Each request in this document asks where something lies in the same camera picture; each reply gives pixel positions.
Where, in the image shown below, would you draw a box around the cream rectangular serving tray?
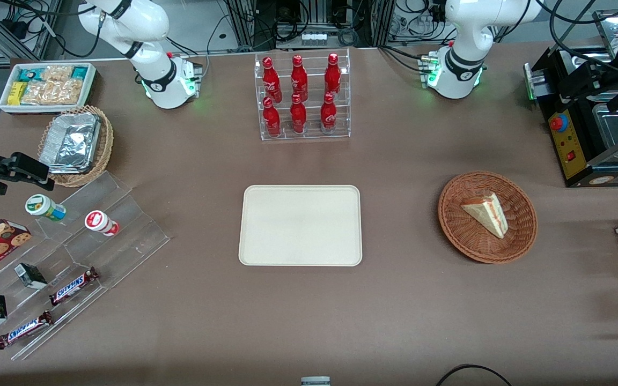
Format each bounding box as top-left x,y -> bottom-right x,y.
238,185 -> 363,267

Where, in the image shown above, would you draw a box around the light oval wicker basket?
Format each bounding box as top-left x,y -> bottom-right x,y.
38,105 -> 114,188

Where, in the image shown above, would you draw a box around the black food warmer cabinet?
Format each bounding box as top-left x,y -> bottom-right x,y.
524,8 -> 618,188

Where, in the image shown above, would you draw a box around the white rectangular snack bin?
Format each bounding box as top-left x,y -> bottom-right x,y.
0,62 -> 97,115

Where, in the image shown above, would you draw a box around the stacked aluminium foil containers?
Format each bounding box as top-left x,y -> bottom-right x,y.
39,113 -> 101,174

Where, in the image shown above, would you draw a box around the clear acrylic step display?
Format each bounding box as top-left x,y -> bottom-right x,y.
0,170 -> 171,361

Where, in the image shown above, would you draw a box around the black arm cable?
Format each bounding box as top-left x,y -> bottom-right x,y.
535,0 -> 618,71

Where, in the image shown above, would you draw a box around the brown round wicker basket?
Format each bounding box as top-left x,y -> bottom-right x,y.
438,170 -> 539,264

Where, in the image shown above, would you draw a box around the green lid yogurt cup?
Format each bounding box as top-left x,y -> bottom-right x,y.
25,194 -> 67,222

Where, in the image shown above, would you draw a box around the aluminium frame rack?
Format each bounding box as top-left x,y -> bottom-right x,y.
226,0 -> 395,50

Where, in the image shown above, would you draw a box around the triangular sandwich wedge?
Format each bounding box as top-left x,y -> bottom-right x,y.
460,192 -> 509,240

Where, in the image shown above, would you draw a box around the black table cable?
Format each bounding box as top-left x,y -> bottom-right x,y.
436,363 -> 512,386

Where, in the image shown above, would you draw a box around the yellow snack pack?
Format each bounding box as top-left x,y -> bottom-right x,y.
8,81 -> 28,106

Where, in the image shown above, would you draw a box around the red cola bottle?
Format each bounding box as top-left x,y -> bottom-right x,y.
290,94 -> 307,135
324,53 -> 342,97
291,55 -> 308,102
262,57 -> 282,103
262,96 -> 282,138
320,92 -> 338,133

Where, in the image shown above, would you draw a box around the clear rice cracker pack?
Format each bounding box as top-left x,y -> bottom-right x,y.
21,79 -> 85,106
41,65 -> 74,83

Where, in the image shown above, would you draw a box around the clear acrylic bottle rack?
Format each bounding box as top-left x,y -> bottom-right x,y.
254,48 -> 351,142

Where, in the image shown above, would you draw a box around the Snickers chocolate bar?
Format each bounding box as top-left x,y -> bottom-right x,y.
0,310 -> 54,350
49,266 -> 100,307

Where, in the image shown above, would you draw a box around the red lid yogurt cup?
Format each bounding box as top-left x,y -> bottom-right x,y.
84,210 -> 120,237

